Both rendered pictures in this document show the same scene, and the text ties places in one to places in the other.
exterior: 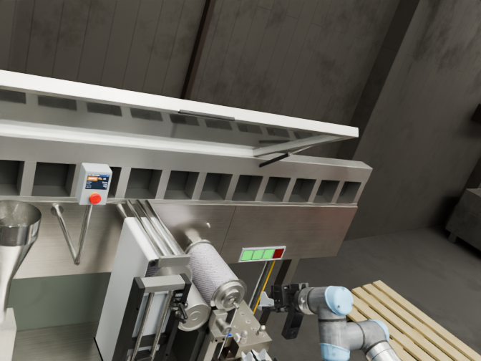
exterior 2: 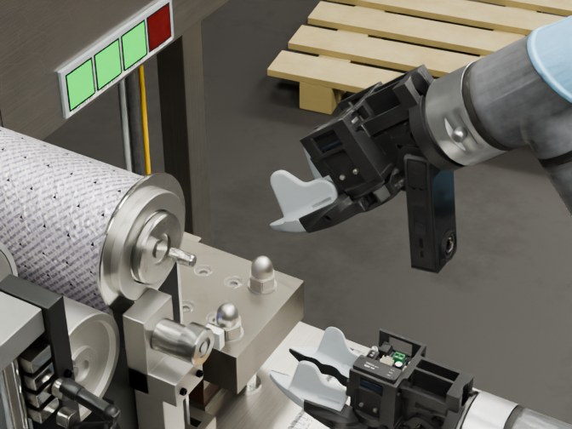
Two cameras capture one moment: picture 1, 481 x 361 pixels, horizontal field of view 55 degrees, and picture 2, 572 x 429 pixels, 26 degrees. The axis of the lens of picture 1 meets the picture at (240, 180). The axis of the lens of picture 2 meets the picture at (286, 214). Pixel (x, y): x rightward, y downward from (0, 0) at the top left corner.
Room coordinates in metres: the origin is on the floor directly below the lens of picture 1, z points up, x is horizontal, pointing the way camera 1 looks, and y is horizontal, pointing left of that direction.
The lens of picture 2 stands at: (0.44, 0.15, 2.02)
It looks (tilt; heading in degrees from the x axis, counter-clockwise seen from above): 37 degrees down; 338
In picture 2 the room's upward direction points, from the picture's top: straight up
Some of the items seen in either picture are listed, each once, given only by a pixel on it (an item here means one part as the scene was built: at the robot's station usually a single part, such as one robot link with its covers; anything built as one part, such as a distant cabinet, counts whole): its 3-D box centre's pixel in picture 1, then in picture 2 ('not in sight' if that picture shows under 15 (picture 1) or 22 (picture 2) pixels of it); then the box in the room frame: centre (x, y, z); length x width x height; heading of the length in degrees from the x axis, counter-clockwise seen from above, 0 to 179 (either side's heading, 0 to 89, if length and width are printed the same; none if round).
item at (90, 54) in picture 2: (263, 253); (119, 54); (1.89, -0.21, 1.19); 0.25 x 0.01 x 0.07; 128
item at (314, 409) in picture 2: not in sight; (346, 409); (1.25, -0.25, 1.09); 0.09 x 0.05 x 0.02; 47
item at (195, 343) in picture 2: (225, 329); (195, 344); (1.32, -0.11, 1.18); 0.04 x 0.02 x 0.04; 128
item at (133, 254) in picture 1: (121, 295); not in sight; (1.32, 0.27, 1.17); 0.34 x 0.05 x 0.54; 38
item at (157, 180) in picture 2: (228, 296); (142, 243); (1.40, -0.09, 1.25); 0.15 x 0.01 x 0.15; 128
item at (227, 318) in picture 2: (243, 335); (227, 319); (1.47, -0.20, 1.05); 0.04 x 0.04 x 0.04
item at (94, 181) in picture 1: (94, 185); not in sight; (1.08, 0.36, 1.66); 0.07 x 0.07 x 0.10; 37
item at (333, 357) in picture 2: (261, 356); (331, 349); (1.32, -0.27, 1.11); 0.09 x 0.03 x 0.06; 29
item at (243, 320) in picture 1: (229, 314); (136, 283); (1.64, -0.14, 1.00); 0.40 x 0.16 x 0.06; 38
